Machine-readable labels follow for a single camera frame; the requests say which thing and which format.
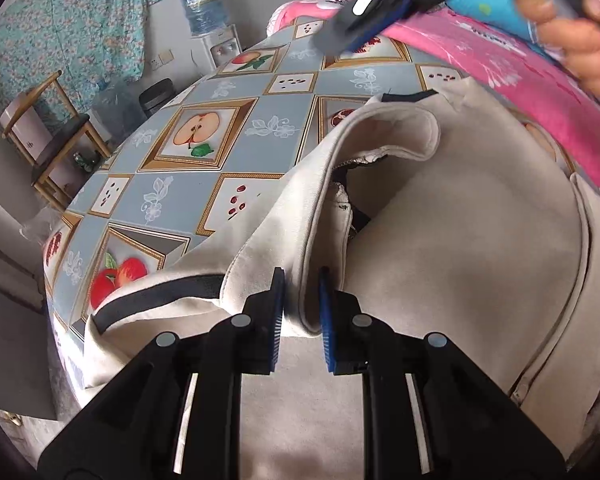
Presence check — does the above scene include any cream jacket with black trim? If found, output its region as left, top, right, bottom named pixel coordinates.
left=83, top=78, right=600, bottom=479

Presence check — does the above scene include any person's right hand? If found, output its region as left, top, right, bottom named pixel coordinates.
left=515, top=0, right=600, bottom=98

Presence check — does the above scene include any blue polka dot pillow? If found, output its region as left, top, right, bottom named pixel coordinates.
left=445, top=0, right=545, bottom=47

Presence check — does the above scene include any pink floral blanket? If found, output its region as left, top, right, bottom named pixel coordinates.
left=265, top=0, right=600, bottom=189

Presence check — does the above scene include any fruit pattern tablecloth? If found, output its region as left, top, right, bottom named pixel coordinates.
left=43, top=18, right=464, bottom=353

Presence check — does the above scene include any blue water jug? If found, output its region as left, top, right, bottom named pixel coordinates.
left=180, top=0, right=230, bottom=36

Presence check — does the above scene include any white water dispenser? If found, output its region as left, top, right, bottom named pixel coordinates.
left=189, top=24, right=242, bottom=75

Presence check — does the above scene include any dark grey cabinet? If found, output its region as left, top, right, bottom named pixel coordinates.
left=0, top=292, right=57, bottom=420

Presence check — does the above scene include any wooden chair with dark seat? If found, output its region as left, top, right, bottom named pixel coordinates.
left=0, top=70, right=112, bottom=211

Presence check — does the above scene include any teal floral hanging cloth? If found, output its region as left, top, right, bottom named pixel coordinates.
left=0, top=0, right=161, bottom=117

